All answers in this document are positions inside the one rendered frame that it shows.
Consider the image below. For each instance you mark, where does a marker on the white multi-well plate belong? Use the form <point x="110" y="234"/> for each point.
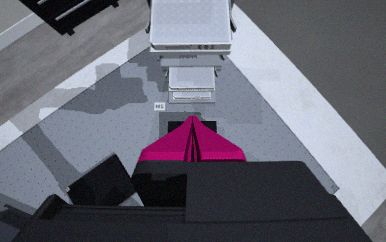
<point x="191" y="95"/>
<point x="191" y="79"/>
<point x="190" y="27"/>

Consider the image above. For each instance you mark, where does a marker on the grey perforated base plate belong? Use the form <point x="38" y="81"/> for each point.
<point x="116" y="115"/>

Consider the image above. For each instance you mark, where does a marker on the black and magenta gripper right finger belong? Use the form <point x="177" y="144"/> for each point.
<point x="208" y="146"/>

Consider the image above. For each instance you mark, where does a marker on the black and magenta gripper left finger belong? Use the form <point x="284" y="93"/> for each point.
<point x="176" y="145"/>

